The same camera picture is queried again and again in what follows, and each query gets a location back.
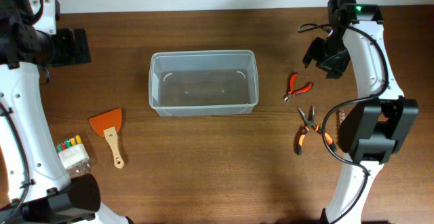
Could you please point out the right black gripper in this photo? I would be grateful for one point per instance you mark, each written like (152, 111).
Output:
(335, 71)

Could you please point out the small red cutting pliers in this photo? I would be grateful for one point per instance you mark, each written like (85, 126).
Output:
(292, 92)

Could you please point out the orange black needle-nose pliers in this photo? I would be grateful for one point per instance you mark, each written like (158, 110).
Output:
(310, 125)

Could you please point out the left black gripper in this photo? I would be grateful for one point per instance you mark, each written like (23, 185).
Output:
(70, 56)

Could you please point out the clear plastic container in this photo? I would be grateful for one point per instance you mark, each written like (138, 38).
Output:
(196, 83)

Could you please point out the socket bit rail orange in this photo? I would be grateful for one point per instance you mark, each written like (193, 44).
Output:
(341, 117)

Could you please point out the clear box coloured connectors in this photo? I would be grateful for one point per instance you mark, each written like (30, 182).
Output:
(73, 156)

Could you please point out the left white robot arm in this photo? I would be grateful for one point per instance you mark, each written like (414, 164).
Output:
(40, 188)

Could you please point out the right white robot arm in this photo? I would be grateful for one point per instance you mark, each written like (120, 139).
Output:
(381, 118)

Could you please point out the orange scraper wooden handle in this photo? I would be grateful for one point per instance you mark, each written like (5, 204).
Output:
(108, 125)

